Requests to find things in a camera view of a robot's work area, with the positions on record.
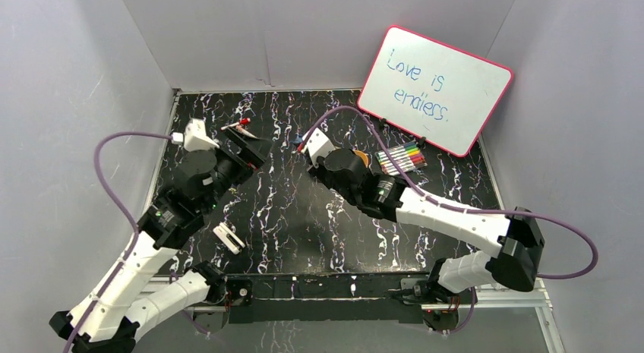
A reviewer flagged orange oval tray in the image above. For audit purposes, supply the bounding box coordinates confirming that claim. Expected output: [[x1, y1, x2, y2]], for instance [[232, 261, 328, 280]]
[[352, 150, 370, 168]]

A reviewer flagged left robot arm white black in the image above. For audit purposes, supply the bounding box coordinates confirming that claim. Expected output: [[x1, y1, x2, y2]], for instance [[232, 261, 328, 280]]
[[49, 123, 273, 352]]

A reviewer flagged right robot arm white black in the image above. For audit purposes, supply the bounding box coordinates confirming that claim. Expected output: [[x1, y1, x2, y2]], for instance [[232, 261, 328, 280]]
[[309, 149, 545, 303]]

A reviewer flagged white marker red tip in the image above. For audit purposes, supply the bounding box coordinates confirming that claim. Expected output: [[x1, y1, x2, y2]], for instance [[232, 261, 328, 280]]
[[236, 126, 264, 144]]

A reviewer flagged red capped marker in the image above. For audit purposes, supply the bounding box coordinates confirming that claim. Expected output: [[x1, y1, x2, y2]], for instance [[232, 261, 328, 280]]
[[220, 118, 251, 131]]

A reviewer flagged pack of coloured markers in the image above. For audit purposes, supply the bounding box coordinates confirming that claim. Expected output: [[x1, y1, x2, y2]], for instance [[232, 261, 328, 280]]
[[376, 142, 427, 175]]

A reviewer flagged pink framed whiteboard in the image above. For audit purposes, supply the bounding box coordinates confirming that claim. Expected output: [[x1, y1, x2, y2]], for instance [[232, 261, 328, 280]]
[[357, 26, 513, 157]]

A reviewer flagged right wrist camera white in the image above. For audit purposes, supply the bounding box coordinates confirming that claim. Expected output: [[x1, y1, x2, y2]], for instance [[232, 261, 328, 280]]
[[298, 128, 336, 168]]

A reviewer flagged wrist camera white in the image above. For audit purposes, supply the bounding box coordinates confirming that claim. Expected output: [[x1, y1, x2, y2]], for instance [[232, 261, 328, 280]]
[[298, 128, 336, 168], [170, 118, 219, 152]]

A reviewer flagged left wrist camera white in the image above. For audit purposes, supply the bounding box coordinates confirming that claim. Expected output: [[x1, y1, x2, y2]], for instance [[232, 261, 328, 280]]
[[170, 118, 219, 152]]

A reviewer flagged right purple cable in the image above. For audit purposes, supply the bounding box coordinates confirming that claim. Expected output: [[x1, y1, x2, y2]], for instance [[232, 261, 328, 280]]
[[301, 106, 600, 334]]

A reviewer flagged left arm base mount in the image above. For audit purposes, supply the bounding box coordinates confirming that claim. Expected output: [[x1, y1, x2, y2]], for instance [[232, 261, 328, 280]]
[[180, 279, 253, 339]]

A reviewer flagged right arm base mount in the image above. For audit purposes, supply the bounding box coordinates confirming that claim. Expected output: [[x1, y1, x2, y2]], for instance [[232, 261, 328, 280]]
[[390, 277, 478, 336]]

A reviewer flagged aluminium frame rail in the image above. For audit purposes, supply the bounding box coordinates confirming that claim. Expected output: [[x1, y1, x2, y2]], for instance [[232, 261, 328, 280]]
[[134, 277, 566, 352]]

